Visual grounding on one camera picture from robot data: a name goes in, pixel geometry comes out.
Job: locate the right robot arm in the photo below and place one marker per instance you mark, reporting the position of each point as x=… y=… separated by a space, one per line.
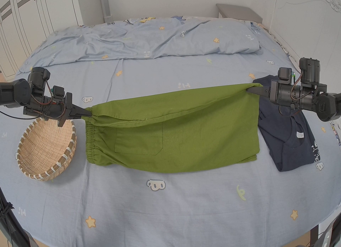
x=327 y=107

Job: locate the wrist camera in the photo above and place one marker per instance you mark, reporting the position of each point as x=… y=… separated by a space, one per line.
x=284 y=74
x=58 y=92

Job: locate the grey bedside table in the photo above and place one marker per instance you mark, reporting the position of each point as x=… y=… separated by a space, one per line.
x=237 y=11

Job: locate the green shorts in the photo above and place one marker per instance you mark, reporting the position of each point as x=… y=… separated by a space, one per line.
x=186 y=134

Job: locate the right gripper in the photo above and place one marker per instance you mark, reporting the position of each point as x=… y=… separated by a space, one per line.
x=287 y=95

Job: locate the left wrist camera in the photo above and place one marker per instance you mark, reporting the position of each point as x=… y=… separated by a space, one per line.
x=58 y=92

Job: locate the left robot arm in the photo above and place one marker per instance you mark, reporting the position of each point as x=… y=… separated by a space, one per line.
x=13 y=94

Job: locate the white wardrobe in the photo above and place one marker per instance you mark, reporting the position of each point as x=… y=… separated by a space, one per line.
x=26 y=14

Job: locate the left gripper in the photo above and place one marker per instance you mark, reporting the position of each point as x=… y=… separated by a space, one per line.
x=54 y=108

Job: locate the round woven basket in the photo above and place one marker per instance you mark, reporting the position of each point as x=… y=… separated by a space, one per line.
x=42 y=150

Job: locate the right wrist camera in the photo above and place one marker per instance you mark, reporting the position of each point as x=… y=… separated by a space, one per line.
x=284 y=74

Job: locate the dark blue T-shirt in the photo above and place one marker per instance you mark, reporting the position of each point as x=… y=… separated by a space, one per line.
x=287 y=144

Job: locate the pale blue quilt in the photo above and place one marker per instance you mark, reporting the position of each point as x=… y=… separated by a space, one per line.
x=159 y=40

